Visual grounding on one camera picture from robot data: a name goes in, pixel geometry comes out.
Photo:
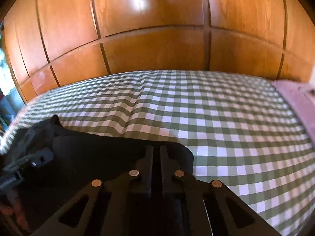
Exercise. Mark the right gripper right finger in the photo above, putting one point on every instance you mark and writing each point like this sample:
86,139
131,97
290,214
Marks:
208,208

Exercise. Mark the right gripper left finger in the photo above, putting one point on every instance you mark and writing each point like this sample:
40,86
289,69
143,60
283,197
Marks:
105,208

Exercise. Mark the black embroidered pants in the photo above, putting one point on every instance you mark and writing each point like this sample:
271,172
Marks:
81,158

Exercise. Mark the person right hand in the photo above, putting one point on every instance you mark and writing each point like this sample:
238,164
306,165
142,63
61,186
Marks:
13,207

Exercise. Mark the green checkered bed sheet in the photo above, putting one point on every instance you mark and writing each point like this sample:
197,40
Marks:
240,129

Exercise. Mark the purple cat pillow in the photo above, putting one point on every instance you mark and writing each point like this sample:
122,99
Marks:
300,97

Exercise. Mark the wooden wardrobe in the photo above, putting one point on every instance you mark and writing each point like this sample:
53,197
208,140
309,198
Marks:
52,43

